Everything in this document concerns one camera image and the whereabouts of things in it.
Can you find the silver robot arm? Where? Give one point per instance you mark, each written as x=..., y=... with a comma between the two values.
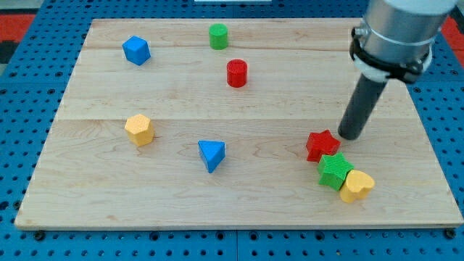
x=395, y=37

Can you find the red star block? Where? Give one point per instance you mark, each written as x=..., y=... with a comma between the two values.
x=319, y=144

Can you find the green star block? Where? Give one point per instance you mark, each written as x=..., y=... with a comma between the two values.
x=333, y=170

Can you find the blue triangle block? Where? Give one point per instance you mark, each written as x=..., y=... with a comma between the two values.
x=212, y=153

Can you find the red cylinder block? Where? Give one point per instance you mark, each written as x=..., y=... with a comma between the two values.
x=236, y=75

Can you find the light wooden board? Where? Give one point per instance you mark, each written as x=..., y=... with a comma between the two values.
x=90, y=176

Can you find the yellow hexagon block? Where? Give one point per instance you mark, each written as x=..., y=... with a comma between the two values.
x=139, y=129

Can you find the green cylinder block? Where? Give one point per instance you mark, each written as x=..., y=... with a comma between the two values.
x=218, y=36

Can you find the blue cube block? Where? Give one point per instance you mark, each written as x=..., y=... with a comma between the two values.
x=136, y=50

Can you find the yellow heart block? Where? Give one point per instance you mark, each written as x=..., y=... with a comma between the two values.
x=357, y=185

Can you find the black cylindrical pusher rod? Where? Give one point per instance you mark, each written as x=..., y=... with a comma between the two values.
x=363, y=100

